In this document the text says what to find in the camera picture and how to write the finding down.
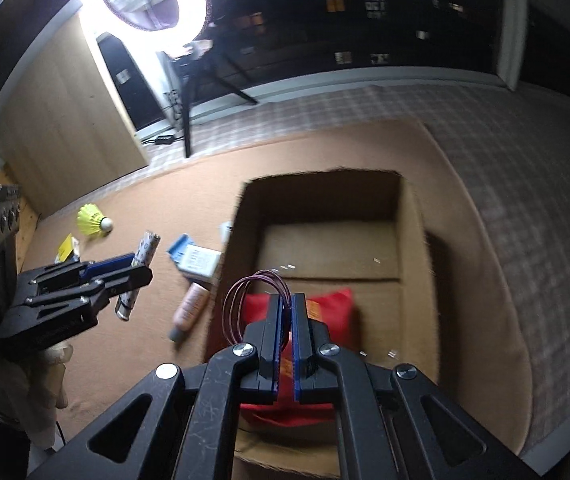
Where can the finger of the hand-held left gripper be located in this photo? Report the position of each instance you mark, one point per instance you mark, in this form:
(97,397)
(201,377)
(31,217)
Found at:
(125,280)
(110,264)

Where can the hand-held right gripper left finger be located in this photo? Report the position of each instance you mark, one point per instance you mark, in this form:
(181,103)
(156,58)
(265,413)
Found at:
(277,330)

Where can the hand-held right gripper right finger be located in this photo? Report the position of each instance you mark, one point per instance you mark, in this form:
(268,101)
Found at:
(298,340)

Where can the white patterned tissue pack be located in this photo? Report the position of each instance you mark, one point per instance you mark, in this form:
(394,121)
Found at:
(147,247)

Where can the cardboard box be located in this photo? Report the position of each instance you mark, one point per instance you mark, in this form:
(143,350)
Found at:
(325,255)

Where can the person's left hand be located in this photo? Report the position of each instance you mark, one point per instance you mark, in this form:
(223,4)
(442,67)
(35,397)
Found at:
(30,385)

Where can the small yellow packet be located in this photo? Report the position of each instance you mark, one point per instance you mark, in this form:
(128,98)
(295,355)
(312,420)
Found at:
(67,247)

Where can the red pouch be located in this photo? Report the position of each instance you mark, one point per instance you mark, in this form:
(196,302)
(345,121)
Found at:
(335,310)

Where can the yellow shuttlecock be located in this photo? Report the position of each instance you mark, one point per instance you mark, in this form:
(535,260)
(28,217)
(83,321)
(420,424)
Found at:
(90,220)

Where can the pink tube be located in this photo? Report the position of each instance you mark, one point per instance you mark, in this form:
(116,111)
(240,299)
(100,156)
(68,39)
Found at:
(190,310)

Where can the blue and white box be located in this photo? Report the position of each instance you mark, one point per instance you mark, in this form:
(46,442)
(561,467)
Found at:
(197,260)

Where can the black power strip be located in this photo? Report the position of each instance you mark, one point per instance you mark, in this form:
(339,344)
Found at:
(162,139)

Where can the wooden board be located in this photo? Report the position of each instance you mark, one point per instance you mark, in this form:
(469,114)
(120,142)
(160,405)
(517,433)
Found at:
(65,110)

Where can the black tripod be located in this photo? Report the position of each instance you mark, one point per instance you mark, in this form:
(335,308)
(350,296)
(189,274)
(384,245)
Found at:
(187,110)

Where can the black cabinet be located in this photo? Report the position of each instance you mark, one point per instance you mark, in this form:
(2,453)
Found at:
(130,85)

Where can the plaid bed sheet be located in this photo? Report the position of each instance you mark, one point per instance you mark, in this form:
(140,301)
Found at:
(515,185)

